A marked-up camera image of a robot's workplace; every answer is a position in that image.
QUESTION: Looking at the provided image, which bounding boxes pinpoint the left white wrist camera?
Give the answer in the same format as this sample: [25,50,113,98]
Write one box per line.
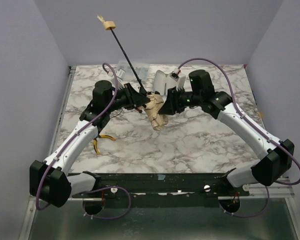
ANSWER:
[108,68,126,90]

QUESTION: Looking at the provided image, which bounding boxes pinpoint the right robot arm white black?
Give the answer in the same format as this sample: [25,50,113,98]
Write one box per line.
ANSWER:
[159,69,295,188]

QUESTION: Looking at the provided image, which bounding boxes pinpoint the aluminium frame rail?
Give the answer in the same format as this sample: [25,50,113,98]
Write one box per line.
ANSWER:
[18,65,77,240]

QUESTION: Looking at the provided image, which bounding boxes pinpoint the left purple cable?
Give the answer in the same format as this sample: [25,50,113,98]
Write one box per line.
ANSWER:
[35,62,133,221]

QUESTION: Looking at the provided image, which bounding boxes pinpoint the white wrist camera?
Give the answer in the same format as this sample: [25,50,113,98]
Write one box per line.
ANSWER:
[108,68,126,90]
[169,68,186,90]

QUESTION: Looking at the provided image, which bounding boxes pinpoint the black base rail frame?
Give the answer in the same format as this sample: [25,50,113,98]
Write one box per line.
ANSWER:
[41,168,250,210]

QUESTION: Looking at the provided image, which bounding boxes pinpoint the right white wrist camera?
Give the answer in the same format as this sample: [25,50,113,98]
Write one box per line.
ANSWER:
[169,68,186,90]

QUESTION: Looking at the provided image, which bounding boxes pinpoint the clear plastic organizer box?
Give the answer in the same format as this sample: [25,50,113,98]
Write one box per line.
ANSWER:
[116,60,150,82]

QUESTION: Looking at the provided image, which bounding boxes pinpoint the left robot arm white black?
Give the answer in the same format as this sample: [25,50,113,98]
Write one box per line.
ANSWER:
[29,80,150,208]

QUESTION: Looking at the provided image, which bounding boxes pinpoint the yellow handled pliers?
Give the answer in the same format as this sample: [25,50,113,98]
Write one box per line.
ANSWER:
[91,133,116,156]

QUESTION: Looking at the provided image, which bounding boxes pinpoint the mint green umbrella case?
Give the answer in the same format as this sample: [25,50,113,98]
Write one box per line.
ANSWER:
[153,70,176,96]

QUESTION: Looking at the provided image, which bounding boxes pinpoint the beige black umbrella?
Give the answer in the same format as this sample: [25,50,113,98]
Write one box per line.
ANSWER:
[97,15,168,131]

